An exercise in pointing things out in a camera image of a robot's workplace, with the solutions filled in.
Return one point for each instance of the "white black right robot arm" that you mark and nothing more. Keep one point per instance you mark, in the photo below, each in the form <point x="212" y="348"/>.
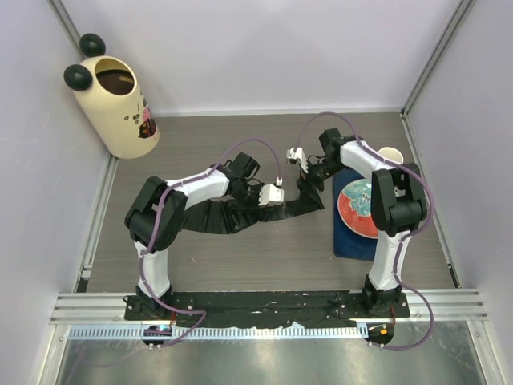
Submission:
<point x="397" y="206"/>

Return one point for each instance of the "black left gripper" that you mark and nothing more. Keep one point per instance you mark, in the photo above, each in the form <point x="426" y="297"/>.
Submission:
<point x="257" y="188"/>

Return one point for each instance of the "aluminium frame rail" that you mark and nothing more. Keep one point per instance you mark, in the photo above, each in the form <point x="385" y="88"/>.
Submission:
<point x="96" y="308"/>

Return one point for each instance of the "red teal floral plate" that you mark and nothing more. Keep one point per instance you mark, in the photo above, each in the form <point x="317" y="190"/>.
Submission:
<point x="353" y="206"/>

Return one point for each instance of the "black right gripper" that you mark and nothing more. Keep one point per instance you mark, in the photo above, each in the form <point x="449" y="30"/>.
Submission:
<point x="309" y="179"/>

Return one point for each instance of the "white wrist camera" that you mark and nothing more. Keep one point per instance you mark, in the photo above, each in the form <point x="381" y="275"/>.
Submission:
<point x="270" y="194"/>
<point x="296" y="155"/>

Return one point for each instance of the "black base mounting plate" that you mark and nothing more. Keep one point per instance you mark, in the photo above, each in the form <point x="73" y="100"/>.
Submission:
<point x="263" y="310"/>

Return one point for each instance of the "dark blue tray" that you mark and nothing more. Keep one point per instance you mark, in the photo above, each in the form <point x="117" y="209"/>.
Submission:
<point x="346" y="243"/>

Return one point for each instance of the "pink ceramic mug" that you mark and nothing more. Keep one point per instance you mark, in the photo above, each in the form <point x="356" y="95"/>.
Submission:
<point x="391" y="154"/>

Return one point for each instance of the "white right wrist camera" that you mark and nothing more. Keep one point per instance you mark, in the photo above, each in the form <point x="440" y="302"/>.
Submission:
<point x="296" y="155"/>

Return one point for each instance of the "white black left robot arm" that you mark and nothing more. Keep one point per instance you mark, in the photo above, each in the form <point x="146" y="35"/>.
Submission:
<point x="221" y="200"/>

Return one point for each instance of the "white slotted cable duct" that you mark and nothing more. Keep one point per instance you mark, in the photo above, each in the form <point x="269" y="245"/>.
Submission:
<point x="148" y="332"/>

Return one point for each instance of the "black trash bag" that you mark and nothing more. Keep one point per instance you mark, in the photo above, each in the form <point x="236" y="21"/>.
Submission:
<point x="231" y="216"/>

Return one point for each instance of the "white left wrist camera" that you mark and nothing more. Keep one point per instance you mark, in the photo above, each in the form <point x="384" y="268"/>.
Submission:
<point x="270" y="194"/>

